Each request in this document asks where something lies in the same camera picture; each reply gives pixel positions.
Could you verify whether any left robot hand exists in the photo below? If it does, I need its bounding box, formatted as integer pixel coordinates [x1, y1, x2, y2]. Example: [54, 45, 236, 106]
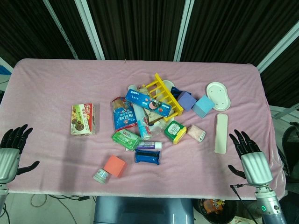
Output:
[0, 124, 40, 183]

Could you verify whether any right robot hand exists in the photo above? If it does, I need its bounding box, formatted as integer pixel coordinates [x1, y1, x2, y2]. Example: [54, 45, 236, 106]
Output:
[228, 129, 273, 185]

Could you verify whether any orange foam cube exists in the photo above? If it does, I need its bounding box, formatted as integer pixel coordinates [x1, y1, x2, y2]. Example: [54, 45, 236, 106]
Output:
[103, 154, 128, 179]

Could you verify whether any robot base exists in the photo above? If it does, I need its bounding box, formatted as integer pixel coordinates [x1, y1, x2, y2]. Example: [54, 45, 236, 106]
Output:
[93, 195, 196, 224]

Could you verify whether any white rectangular lid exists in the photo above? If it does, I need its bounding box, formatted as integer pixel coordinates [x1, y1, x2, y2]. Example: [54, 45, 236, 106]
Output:
[214, 113, 229, 155]

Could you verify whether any black trash bin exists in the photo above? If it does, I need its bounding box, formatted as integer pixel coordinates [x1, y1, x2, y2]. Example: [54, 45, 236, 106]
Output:
[198, 198, 240, 224]

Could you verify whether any pink table cloth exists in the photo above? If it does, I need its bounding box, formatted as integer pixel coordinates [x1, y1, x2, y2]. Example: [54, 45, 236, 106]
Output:
[0, 58, 287, 201]

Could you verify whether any pink wrapped roll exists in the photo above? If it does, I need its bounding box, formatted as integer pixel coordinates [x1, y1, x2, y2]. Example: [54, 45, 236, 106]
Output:
[186, 124, 206, 143]

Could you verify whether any white oval soap dish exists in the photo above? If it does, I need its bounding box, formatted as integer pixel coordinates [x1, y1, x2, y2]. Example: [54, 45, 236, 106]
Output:
[206, 81, 232, 112]

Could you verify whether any light blue foam cube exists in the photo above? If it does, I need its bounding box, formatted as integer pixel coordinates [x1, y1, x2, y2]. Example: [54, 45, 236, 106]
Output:
[192, 94, 215, 119]

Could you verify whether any cookie box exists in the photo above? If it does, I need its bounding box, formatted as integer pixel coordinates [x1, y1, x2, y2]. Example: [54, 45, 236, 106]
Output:
[70, 103, 96, 136]

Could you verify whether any green and yellow container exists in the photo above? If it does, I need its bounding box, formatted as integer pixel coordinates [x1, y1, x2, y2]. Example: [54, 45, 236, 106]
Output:
[164, 120, 187, 145]

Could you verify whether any small white jar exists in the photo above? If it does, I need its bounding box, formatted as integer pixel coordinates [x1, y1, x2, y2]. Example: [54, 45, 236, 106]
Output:
[93, 169, 110, 184]

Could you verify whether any purple foam cube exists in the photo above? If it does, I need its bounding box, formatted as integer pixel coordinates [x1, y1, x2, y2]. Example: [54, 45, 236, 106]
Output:
[177, 91, 197, 112]

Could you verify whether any purple glue stick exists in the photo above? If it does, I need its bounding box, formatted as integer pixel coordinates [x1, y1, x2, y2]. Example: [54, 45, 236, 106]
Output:
[136, 140, 163, 150]

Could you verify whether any blue snack wrapper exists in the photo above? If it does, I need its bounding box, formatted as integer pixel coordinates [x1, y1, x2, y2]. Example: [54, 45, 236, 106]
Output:
[134, 149, 161, 166]

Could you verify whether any clear plastic bag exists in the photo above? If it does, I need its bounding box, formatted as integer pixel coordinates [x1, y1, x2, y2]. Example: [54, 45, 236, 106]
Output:
[136, 85, 169, 136]

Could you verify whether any dark blue foam block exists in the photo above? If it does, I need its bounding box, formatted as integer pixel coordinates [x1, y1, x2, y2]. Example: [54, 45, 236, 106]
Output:
[170, 86, 182, 98]

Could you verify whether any green wet wipes pack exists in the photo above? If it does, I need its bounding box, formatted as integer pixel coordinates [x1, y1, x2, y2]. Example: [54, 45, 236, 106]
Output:
[111, 128, 142, 152]

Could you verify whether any yellow plastic rack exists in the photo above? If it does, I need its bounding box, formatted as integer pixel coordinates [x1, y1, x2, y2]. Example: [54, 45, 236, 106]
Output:
[142, 72, 185, 122]

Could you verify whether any blue snack bag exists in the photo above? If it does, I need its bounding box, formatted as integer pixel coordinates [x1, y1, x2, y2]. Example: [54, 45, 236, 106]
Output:
[111, 96, 139, 133]

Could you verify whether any white bowl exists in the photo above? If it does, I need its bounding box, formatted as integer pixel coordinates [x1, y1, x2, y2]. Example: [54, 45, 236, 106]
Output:
[161, 80, 176, 92]

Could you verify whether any white tube bottle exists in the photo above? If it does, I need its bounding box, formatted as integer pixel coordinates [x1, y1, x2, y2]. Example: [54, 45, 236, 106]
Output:
[127, 84, 153, 141]

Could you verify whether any blue Oreo box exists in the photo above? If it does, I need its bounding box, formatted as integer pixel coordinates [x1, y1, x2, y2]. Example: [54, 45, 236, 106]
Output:
[125, 89, 173, 117]

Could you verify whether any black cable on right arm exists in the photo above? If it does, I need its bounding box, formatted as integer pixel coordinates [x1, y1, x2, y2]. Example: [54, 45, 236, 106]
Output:
[230, 183, 269, 224]

